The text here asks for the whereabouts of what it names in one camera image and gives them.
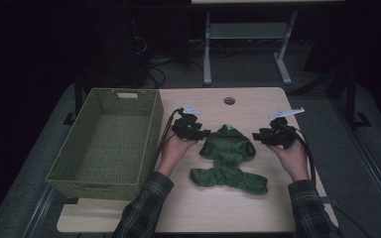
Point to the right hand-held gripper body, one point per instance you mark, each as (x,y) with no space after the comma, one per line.
(282,135)

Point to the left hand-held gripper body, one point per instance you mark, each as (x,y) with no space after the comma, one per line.
(185,127)

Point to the black metal stand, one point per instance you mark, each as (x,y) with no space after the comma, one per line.
(351,99)
(78,99)

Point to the person's right hand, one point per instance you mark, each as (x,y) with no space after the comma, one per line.
(292,162)

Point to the green fleece pet garment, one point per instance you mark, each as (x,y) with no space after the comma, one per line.
(228,158)

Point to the green woven basket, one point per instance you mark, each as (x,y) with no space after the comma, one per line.
(109,148)

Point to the white metal table frame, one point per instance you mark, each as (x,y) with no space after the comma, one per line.
(244,31)

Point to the aluminium floor rail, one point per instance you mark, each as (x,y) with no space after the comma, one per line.
(370,172)
(38,211)

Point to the person's left hand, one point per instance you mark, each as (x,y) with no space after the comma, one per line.
(175,152)

